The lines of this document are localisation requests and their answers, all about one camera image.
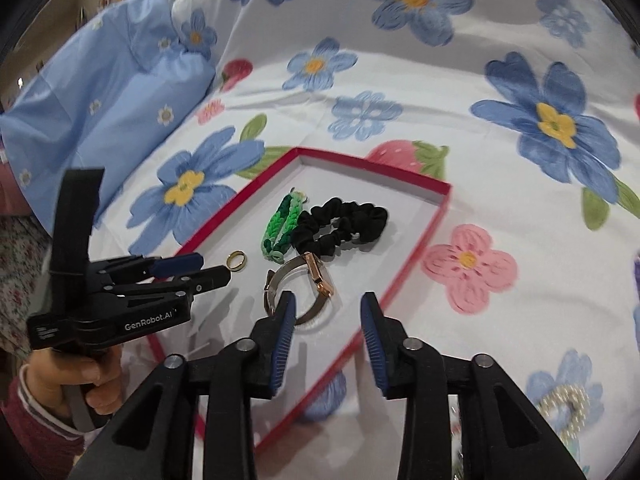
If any silver wrist watch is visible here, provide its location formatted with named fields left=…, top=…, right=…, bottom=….
left=262, top=252, right=335, bottom=327

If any green braided bracelet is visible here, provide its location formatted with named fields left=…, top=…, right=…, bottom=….
left=260, top=187, right=307, bottom=265

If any black velvet scrunchie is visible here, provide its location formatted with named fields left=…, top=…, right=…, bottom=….
left=291, top=197, right=390, bottom=258

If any red sleeve forearm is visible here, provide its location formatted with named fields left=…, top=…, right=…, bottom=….
left=1, top=365, right=89, bottom=480

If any left hand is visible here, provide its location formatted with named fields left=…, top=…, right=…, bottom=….
left=24, top=346, right=122, bottom=419

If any red shallow tray box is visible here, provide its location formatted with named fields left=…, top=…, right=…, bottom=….
left=148, top=148, right=451, bottom=448

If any light blue pillow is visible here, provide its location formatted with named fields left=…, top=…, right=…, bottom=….
left=1, top=0, right=217, bottom=231

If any floral white bed sheet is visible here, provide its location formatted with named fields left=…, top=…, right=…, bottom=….
left=92, top=0, right=639, bottom=479

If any pearl bracelet with bow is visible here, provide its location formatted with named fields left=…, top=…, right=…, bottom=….
left=538, top=383, right=591, bottom=449

